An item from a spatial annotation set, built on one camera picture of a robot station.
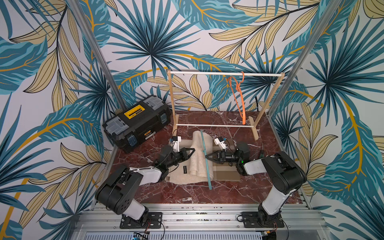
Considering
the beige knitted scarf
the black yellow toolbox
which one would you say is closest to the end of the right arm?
the beige knitted scarf

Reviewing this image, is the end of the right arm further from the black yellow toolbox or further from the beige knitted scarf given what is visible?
the black yellow toolbox

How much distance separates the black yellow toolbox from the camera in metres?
0.89
